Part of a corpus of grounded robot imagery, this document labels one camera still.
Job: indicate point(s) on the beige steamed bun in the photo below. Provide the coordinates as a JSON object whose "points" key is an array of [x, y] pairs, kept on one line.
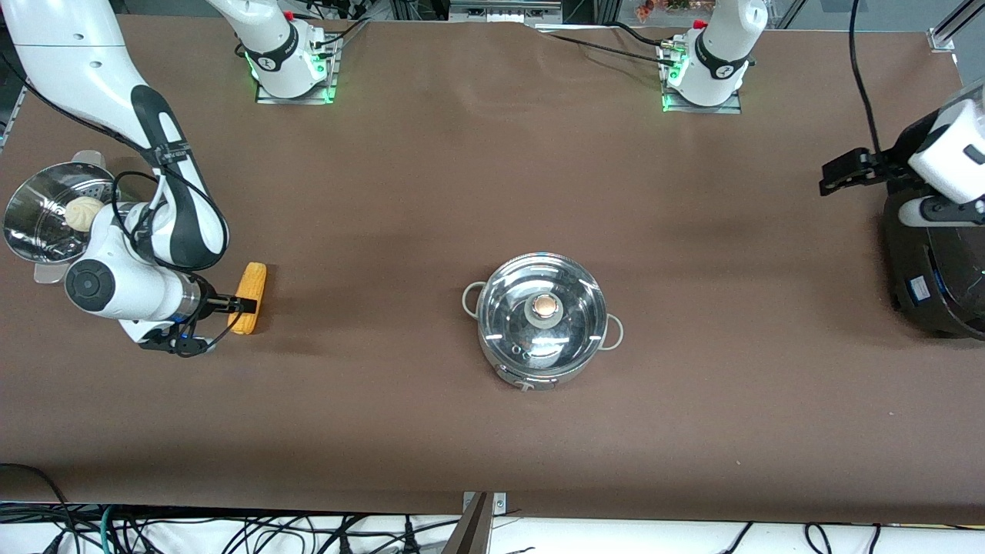
{"points": [[81, 214]]}

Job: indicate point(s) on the aluminium corner profile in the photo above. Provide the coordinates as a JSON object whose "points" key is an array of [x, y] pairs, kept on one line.
{"points": [[950, 31]]}

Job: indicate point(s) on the brown table cover mat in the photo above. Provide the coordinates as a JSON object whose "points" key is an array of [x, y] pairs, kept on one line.
{"points": [[462, 169]]}

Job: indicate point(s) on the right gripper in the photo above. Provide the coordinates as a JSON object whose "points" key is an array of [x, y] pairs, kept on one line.
{"points": [[206, 301]]}

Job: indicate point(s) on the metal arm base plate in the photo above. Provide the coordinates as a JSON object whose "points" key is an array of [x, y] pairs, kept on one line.
{"points": [[327, 77], [673, 104]]}

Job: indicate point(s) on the steel steamer pot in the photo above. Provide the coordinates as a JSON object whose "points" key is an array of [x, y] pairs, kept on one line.
{"points": [[38, 215]]}

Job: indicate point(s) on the silver metal frame piece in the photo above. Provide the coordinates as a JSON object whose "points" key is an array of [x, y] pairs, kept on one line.
{"points": [[504, 11]]}

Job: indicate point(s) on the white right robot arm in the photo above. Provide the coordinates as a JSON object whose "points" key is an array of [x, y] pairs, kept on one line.
{"points": [[77, 61]]}

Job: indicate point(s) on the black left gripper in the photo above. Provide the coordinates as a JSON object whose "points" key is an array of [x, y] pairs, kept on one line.
{"points": [[893, 163]]}

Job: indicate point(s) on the light green electric pot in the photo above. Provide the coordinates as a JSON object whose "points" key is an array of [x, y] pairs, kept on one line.
{"points": [[554, 379]]}

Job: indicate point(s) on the small metal table bracket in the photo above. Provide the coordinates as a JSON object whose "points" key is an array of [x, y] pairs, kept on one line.
{"points": [[499, 503]]}

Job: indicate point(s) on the yellow corn cob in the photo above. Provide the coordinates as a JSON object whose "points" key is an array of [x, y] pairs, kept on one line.
{"points": [[252, 281]]}

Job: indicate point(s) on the round glass pot lid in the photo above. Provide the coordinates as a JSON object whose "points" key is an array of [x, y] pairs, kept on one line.
{"points": [[542, 308]]}

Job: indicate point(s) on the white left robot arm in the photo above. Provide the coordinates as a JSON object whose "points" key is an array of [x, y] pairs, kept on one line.
{"points": [[723, 46]]}

